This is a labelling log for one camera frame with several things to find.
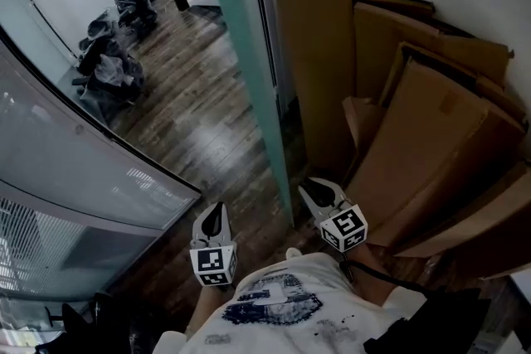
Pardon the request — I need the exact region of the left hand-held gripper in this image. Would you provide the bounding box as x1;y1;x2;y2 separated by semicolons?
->
188;201;239;288

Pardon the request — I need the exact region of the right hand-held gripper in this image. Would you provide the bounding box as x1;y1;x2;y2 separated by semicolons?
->
297;177;369;253

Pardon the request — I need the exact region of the glass door with teal edge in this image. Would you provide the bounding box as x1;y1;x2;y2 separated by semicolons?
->
193;0;296;228

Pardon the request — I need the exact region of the person's left forearm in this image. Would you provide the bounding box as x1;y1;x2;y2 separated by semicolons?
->
187;284;236;339

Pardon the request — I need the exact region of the person's right forearm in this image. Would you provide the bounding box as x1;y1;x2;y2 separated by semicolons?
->
342;245;402;306

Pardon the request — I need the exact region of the small torn cardboard piece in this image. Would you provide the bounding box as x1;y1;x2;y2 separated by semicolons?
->
341;95;387;167

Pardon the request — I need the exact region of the large long cardboard box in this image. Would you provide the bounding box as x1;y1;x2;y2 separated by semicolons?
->
343;41;529;256

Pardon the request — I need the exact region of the person's white printed shirt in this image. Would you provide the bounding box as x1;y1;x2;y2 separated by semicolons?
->
152;247;418;354

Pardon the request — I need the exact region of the tall flat cardboard sheet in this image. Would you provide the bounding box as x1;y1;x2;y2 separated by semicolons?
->
275;0;358;182

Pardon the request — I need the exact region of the frosted glass partition panel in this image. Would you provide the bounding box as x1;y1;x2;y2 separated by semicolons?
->
0;27;203;302

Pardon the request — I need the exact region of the low flat cardboard box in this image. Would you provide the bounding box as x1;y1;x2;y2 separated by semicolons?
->
392;161;531;281

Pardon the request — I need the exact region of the wide folded cardboard sheet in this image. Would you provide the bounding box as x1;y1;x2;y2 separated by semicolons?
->
352;0;515;109

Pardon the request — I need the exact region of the plastic-wrapped black office chair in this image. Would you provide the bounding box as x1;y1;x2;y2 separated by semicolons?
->
76;17;125;74
71;52;145;114

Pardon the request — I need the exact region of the plastic-wrapped office chair with headrest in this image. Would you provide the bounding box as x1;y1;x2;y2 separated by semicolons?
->
108;0;159;39

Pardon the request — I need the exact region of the black cable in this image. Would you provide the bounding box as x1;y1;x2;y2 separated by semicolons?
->
336;251;441;298

